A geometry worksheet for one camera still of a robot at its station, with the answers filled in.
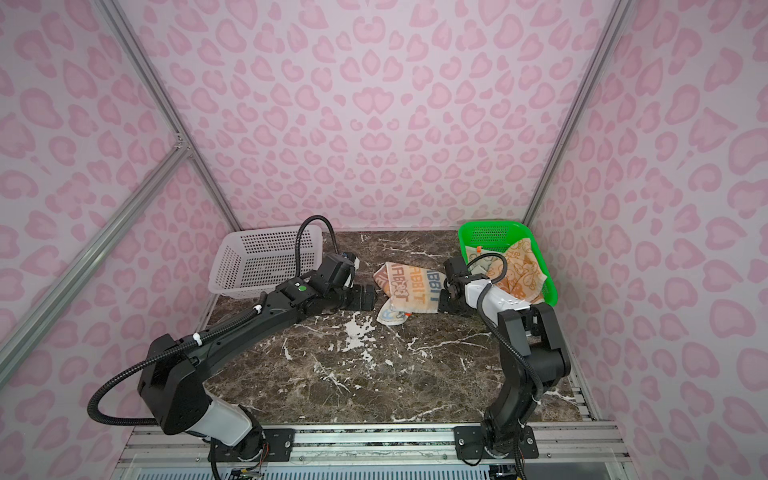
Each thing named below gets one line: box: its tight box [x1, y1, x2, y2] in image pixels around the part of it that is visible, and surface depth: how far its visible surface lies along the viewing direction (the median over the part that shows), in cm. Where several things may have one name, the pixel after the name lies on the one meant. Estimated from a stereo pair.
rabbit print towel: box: [373, 262, 447, 326], surface depth 100 cm
